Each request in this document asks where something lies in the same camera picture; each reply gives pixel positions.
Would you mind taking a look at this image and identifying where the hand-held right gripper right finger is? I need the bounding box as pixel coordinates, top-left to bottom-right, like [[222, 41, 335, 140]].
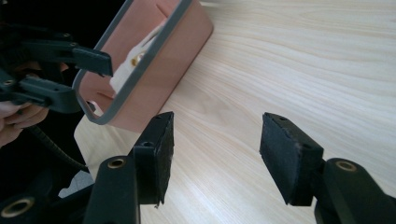
[[259, 112, 325, 207]]

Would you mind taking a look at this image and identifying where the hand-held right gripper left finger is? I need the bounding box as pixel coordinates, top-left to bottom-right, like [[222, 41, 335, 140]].
[[128, 111, 176, 208]]

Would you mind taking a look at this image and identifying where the beige glove with bear print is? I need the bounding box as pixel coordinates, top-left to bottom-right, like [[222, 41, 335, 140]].
[[109, 18, 169, 95]]

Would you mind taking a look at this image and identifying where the pink basin with grey rim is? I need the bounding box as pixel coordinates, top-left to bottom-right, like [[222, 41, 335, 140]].
[[72, 0, 215, 134]]

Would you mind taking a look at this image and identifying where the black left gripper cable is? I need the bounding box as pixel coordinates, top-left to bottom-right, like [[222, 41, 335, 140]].
[[25, 124, 92, 174]]

